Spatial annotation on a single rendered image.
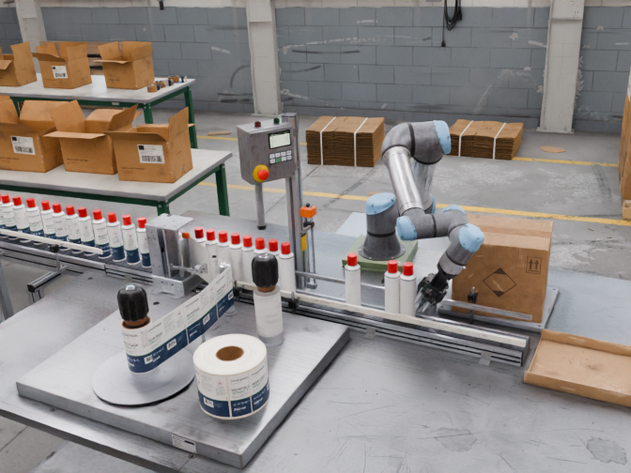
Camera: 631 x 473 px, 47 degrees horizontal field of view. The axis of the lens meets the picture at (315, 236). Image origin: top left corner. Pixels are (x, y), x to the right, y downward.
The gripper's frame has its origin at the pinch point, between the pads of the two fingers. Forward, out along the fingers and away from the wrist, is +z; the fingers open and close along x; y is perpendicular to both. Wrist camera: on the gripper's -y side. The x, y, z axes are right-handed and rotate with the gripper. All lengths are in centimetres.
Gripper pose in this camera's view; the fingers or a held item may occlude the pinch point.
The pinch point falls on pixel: (419, 307)
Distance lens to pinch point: 238.0
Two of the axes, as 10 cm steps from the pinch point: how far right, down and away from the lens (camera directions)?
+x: 8.0, 5.8, -1.6
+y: -4.5, 3.8, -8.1
